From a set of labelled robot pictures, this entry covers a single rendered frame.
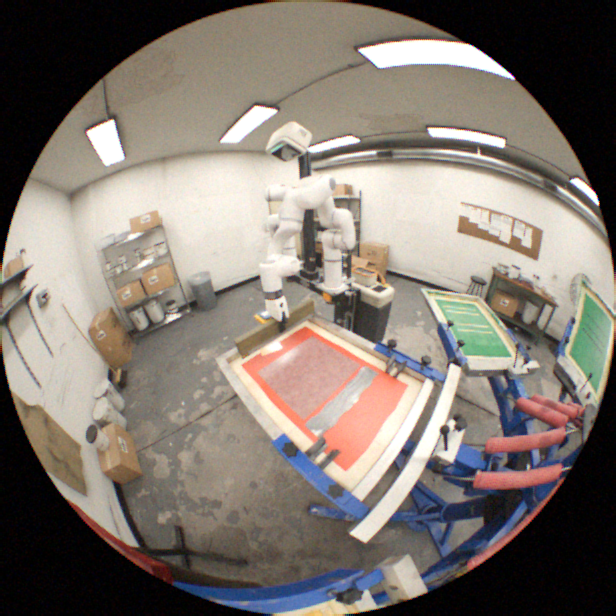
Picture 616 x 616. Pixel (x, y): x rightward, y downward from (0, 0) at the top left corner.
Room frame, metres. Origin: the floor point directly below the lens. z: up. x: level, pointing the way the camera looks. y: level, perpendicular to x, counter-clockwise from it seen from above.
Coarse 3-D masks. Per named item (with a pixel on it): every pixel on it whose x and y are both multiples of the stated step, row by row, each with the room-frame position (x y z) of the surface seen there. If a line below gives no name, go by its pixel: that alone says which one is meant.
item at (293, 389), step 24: (264, 360) 0.55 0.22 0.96; (288, 360) 0.55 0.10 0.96; (264, 384) 0.42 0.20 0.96; (288, 384) 0.42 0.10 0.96; (312, 384) 0.41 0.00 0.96; (288, 408) 0.31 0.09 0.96; (312, 408) 0.30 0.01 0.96; (360, 408) 0.28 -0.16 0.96; (336, 432) 0.21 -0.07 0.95; (360, 432) 0.19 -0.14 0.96; (360, 456) 0.11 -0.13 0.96
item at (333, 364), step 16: (304, 336) 0.71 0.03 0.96; (320, 336) 0.70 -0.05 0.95; (288, 352) 0.60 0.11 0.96; (304, 352) 0.59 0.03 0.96; (320, 352) 0.58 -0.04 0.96; (336, 352) 0.58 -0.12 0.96; (320, 368) 0.49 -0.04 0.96; (336, 368) 0.48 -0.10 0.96; (352, 368) 0.47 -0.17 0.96; (336, 384) 0.40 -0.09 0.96; (384, 384) 0.37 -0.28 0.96; (400, 384) 0.36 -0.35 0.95; (368, 400) 0.31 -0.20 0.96; (384, 400) 0.30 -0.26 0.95; (384, 416) 0.24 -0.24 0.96
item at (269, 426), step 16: (320, 320) 0.79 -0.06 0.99; (352, 336) 0.64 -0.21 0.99; (368, 352) 0.55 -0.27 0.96; (224, 368) 0.47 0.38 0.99; (240, 384) 0.39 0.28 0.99; (432, 384) 0.30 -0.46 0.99; (416, 400) 0.26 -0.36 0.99; (256, 416) 0.26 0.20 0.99; (416, 416) 0.20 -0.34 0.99; (272, 432) 0.20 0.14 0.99; (400, 432) 0.16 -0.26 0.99; (400, 448) 0.10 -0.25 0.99; (384, 464) 0.07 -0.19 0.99; (368, 480) 0.03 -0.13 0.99
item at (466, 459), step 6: (438, 438) 0.09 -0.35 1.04; (462, 444) 0.03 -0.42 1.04; (462, 450) 0.02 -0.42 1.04; (468, 450) 0.01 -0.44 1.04; (474, 450) 0.00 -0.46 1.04; (456, 456) 0.01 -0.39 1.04; (462, 456) 0.00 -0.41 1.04; (468, 456) -0.01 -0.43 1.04; (474, 456) -0.02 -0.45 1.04; (480, 456) -0.03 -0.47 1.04; (456, 462) -0.01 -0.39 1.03; (462, 462) -0.02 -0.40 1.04; (468, 462) -0.03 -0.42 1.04; (474, 462) -0.04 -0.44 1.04; (462, 468) -0.04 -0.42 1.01; (468, 468) -0.05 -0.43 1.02; (474, 468) -0.06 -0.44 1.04
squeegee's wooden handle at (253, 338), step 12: (312, 300) 0.74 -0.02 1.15; (288, 312) 0.65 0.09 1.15; (300, 312) 0.68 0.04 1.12; (312, 312) 0.73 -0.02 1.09; (264, 324) 0.57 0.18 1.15; (276, 324) 0.59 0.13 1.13; (288, 324) 0.63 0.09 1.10; (240, 336) 0.51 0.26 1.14; (252, 336) 0.51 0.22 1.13; (264, 336) 0.55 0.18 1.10; (240, 348) 0.47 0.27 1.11; (252, 348) 0.50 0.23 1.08
